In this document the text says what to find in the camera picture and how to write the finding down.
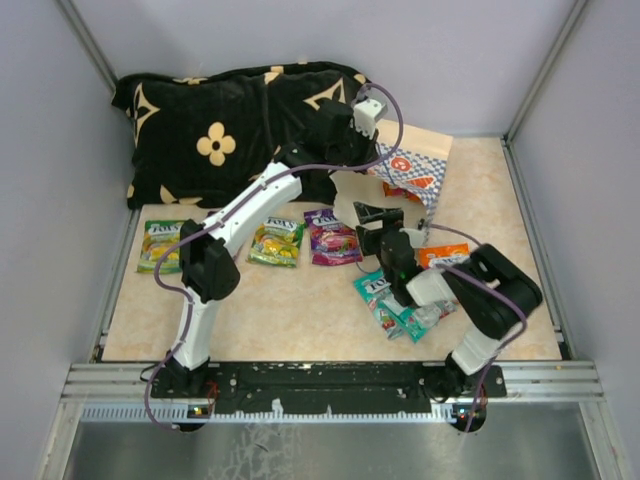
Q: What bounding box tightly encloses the red teal snack packet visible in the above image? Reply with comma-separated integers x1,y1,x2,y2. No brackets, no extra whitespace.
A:
304,208,363,266

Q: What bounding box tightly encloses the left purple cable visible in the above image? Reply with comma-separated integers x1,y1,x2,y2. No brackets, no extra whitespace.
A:
143,82,405,434

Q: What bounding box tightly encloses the blue checkered paper bag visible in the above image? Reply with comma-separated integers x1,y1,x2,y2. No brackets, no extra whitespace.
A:
327,125,453,228

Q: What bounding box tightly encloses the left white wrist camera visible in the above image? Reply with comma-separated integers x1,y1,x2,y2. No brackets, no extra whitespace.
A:
352,97,388,140

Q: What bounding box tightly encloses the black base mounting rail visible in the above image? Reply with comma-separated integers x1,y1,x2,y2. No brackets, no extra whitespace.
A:
150,359,506,415

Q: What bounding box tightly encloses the black pillow with beige flowers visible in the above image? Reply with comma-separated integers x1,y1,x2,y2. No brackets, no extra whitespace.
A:
111,61,368,210

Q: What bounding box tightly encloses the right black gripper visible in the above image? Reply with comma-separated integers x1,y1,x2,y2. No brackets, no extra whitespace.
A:
355,201,406,283

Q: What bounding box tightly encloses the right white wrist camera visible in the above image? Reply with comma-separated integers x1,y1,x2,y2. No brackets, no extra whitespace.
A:
400,227,429,249

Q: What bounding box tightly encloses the green Fox's candy bag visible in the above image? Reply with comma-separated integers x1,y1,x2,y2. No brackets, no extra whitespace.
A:
137,220,184,274

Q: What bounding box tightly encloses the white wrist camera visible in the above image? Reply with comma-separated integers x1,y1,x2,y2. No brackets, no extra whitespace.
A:
352,97,388,140
400,227,429,249

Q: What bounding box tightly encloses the white slotted cable duct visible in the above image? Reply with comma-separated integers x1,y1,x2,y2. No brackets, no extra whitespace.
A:
81,400,456,424

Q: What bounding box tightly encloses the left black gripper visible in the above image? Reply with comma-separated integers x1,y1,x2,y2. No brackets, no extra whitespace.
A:
328,120,380,175

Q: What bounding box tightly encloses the orange snack packet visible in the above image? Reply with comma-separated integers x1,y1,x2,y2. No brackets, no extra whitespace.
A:
382,182,422,203
418,243,470,268

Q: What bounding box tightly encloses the yellow green snack packet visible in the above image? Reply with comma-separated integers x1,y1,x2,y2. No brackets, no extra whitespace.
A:
247,217,306,268

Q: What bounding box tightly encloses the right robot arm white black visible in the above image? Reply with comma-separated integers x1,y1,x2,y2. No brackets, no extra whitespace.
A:
353,202,543,401

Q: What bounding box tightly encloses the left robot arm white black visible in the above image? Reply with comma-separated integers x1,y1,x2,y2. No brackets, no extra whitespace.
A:
153,98,387,397

